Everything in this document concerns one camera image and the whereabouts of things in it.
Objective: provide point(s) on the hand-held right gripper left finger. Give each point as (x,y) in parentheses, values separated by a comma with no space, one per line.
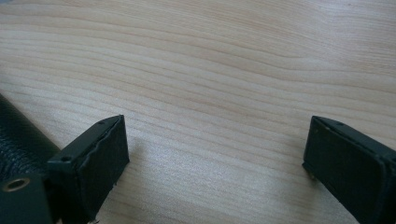
(93,168)

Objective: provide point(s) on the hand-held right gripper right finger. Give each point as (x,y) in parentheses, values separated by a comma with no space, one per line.
(345,161)

